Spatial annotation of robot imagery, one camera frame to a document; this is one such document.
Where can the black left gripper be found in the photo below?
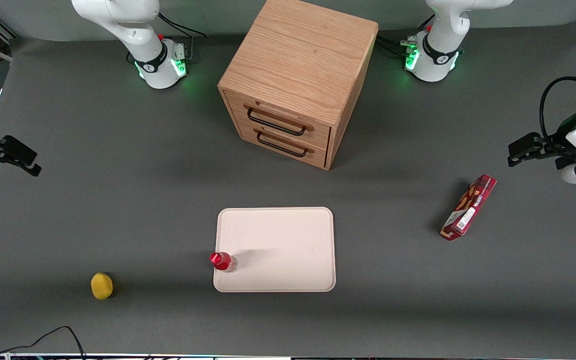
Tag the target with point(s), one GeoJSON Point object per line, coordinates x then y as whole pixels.
{"type": "Point", "coordinates": [559, 145]}

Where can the red coke bottle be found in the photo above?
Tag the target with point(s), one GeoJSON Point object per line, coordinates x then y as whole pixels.
{"type": "Point", "coordinates": [224, 262]}

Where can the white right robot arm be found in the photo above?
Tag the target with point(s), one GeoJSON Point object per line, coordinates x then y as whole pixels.
{"type": "Point", "coordinates": [128, 25]}

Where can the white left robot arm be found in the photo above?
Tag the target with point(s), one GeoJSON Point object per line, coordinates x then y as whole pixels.
{"type": "Point", "coordinates": [438, 55]}

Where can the cream rectangular tray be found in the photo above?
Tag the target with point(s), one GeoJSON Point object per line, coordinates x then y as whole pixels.
{"type": "Point", "coordinates": [283, 245]}

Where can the red snack box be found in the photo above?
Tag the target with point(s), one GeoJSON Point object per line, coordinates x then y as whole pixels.
{"type": "Point", "coordinates": [468, 207]}

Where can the yellow lemon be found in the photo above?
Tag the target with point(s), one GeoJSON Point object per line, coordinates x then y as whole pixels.
{"type": "Point", "coordinates": [101, 286]}

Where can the wooden drawer front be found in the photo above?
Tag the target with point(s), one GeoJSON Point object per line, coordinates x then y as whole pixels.
{"type": "Point", "coordinates": [320, 136]}
{"type": "Point", "coordinates": [248, 137]}

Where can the wooden drawer cabinet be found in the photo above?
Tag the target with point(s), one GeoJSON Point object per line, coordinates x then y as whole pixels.
{"type": "Point", "coordinates": [300, 55]}

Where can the aluminium frame rail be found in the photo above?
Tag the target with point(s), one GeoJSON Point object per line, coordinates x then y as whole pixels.
{"type": "Point", "coordinates": [7, 31]}

